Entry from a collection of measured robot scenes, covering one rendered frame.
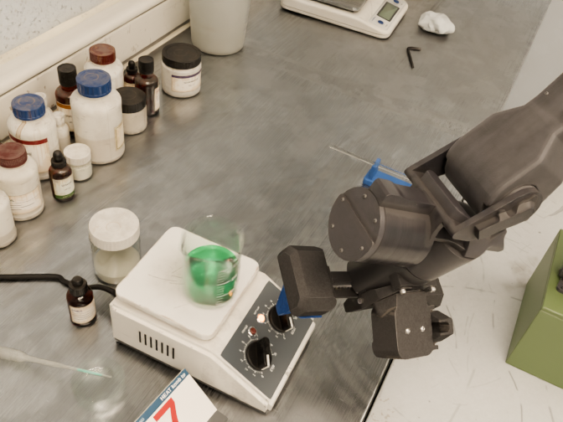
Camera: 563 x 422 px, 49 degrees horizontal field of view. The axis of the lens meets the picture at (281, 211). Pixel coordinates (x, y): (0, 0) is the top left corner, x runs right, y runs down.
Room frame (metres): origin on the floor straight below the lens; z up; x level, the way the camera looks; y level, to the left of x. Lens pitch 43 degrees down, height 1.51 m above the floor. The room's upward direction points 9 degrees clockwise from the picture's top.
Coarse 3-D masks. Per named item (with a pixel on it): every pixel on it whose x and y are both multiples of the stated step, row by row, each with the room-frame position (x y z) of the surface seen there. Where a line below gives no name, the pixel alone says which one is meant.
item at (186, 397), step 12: (180, 384) 0.33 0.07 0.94; (192, 384) 0.34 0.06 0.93; (168, 396) 0.32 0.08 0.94; (180, 396) 0.32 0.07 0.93; (192, 396) 0.33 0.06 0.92; (168, 408) 0.31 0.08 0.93; (180, 408) 0.31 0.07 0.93; (192, 408) 0.32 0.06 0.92; (204, 408) 0.32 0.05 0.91; (156, 420) 0.29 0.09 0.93; (168, 420) 0.30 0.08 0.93; (180, 420) 0.30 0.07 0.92; (192, 420) 0.31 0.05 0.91
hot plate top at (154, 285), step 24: (168, 240) 0.48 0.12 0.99; (144, 264) 0.44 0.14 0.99; (168, 264) 0.45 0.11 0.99; (240, 264) 0.46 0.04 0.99; (120, 288) 0.40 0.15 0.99; (144, 288) 0.41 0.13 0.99; (168, 288) 0.41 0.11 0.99; (240, 288) 0.43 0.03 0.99; (168, 312) 0.38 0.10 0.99; (192, 312) 0.39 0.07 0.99; (216, 312) 0.39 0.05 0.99
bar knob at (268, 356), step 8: (256, 344) 0.38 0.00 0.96; (264, 344) 0.38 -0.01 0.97; (248, 352) 0.37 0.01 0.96; (256, 352) 0.38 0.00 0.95; (264, 352) 0.37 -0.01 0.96; (248, 360) 0.36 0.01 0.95; (256, 360) 0.37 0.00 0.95; (264, 360) 0.36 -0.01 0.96; (256, 368) 0.36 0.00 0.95; (264, 368) 0.36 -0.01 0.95
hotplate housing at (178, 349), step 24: (120, 312) 0.39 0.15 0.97; (144, 312) 0.39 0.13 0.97; (240, 312) 0.41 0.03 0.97; (120, 336) 0.39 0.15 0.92; (144, 336) 0.38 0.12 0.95; (168, 336) 0.37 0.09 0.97; (192, 336) 0.37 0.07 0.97; (216, 336) 0.38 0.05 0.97; (168, 360) 0.37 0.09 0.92; (192, 360) 0.36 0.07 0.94; (216, 360) 0.35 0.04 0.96; (216, 384) 0.35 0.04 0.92; (240, 384) 0.34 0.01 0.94; (264, 408) 0.33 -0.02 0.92
